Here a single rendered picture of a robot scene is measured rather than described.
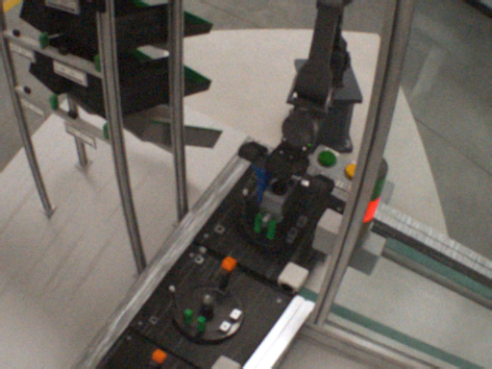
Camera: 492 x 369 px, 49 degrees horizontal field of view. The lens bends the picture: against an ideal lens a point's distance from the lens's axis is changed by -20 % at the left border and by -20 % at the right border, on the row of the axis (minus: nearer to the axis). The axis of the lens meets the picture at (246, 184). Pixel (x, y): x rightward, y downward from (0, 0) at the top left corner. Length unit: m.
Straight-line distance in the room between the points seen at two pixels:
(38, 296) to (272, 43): 1.05
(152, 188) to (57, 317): 0.44
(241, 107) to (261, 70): 0.16
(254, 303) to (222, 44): 0.90
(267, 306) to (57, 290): 0.50
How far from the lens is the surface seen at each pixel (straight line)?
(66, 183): 1.59
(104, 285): 1.41
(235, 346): 1.20
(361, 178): 0.86
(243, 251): 1.31
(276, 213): 1.26
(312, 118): 1.14
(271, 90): 1.75
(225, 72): 1.80
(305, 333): 1.31
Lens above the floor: 2.09
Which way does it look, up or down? 53 degrees down
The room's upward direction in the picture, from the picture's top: 3 degrees clockwise
